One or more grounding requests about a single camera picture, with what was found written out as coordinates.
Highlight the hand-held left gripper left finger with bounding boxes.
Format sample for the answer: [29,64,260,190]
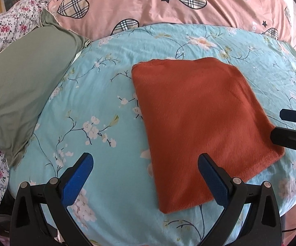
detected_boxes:
[10,152,97,246]

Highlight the orange knit sweater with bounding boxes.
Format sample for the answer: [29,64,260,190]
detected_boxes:
[131,58,286,214]

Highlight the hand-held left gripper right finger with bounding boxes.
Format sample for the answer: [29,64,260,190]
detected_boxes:
[198,153,283,246]

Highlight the pink duvet with plaid hearts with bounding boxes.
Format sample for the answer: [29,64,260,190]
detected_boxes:
[47,0,293,43]

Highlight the white rose print bedsheet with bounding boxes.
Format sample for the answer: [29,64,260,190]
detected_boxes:
[0,0,60,236]

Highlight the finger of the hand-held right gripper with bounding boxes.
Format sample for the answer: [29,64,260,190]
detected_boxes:
[270,126,296,160]
[279,108,296,126]

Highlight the light blue floral quilt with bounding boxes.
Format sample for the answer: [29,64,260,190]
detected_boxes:
[8,23,296,246]

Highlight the green pillow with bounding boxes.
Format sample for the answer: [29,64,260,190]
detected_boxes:
[0,8,91,171]

